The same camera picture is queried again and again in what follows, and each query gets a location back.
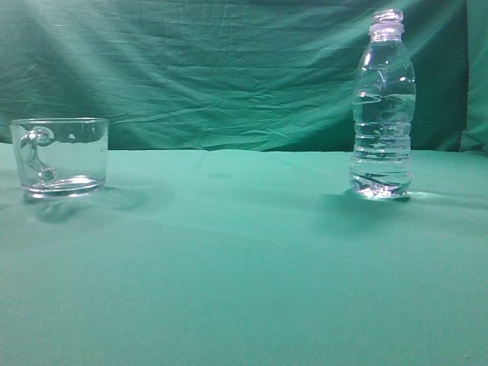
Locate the clear plastic water bottle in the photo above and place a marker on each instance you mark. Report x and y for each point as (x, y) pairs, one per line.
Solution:
(383, 106)

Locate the green table cloth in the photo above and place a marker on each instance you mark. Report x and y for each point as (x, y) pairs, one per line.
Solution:
(247, 258)

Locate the green backdrop cloth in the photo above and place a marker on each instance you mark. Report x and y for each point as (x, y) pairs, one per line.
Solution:
(255, 75)

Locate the clear glass mug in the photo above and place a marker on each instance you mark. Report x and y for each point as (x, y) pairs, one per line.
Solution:
(60, 157)

